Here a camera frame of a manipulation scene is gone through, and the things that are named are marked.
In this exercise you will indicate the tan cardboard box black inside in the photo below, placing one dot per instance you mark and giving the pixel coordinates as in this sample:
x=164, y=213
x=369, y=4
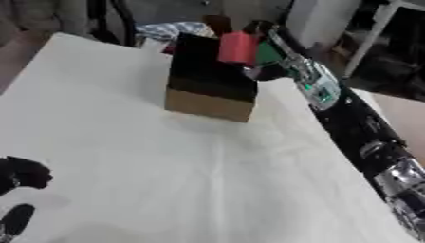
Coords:
x=210, y=76

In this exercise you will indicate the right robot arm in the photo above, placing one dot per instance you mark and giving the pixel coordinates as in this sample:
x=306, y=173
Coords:
x=354, y=126

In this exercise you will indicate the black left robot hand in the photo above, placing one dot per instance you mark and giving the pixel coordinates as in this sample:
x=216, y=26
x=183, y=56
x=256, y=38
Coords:
x=23, y=172

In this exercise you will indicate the white cabinet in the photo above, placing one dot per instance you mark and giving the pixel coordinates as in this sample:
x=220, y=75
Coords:
x=321, y=20

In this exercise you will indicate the white metal frame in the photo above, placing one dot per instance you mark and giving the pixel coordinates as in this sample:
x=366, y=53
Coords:
x=376, y=31

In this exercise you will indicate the red cylinder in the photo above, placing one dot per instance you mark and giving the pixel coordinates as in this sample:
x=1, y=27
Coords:
x=238, y=48

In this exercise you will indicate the green block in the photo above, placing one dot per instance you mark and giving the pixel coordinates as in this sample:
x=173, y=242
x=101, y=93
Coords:
x=269, y=53

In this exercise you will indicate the black chair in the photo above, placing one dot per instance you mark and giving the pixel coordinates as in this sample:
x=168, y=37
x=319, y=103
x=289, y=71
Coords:
x=119, y=22

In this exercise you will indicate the blue white checked cloth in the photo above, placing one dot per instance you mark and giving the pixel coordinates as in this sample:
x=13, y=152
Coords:
x=169, y=30

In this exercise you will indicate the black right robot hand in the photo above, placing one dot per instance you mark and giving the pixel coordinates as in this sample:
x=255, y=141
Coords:
x=263, y=73

